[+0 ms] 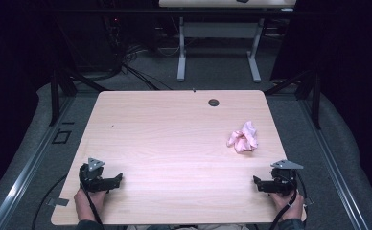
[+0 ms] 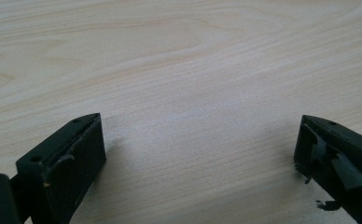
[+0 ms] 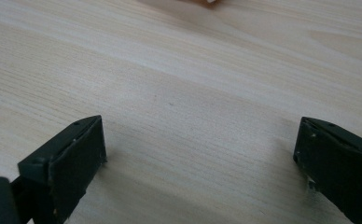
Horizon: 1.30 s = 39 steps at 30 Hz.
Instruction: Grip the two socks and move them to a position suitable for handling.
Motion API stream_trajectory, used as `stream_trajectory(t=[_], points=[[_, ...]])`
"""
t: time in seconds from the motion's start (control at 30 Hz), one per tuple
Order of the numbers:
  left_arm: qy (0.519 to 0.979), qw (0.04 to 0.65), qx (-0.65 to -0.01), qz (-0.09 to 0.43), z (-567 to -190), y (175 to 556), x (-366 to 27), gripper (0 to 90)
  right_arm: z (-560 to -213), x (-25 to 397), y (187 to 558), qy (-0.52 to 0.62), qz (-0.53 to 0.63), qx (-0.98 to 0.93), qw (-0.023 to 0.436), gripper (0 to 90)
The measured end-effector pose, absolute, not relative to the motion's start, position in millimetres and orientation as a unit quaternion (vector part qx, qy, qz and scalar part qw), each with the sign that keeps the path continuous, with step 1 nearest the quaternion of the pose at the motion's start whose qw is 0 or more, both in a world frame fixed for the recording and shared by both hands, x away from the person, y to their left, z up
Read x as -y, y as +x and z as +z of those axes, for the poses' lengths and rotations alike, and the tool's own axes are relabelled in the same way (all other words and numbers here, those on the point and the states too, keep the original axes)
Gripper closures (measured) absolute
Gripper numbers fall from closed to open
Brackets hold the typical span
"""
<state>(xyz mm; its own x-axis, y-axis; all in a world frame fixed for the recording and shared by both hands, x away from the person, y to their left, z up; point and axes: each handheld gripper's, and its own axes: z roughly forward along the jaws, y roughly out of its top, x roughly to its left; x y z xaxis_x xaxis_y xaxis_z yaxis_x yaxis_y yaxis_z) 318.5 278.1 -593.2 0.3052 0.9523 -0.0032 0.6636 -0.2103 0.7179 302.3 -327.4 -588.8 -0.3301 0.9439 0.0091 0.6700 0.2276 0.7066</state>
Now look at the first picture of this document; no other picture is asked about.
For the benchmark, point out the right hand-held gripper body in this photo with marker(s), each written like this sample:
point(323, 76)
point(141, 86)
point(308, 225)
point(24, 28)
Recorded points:
point(283, 182)

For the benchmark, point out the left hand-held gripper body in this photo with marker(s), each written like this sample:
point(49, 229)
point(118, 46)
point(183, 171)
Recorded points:
point(91, 177)

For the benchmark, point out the person's right hand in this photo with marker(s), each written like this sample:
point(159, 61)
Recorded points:
point(286, 204)

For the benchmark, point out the person's left hand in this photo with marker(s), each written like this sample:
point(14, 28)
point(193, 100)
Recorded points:
point(84, 204)

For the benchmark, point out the grey tape strip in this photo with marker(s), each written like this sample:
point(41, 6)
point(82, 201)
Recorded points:
point(58, 202)

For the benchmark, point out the crumpled pink cloth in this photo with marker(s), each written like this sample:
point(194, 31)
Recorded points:
point(244, 139)

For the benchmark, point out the black metal stand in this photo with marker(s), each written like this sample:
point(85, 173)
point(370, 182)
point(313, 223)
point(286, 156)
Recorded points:
point(55, 96)
point(315, 99)

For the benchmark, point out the dark curtain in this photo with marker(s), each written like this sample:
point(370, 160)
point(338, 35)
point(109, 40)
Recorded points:
point(11, 80)
point(353, 64)

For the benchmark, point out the white desk with grey legs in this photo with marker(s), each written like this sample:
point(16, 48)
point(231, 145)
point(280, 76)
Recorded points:
point(219, 30)

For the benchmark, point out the aluminium floor rail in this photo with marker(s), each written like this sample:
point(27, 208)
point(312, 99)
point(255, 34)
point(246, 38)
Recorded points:
point(24, 172)
point(334, 166)

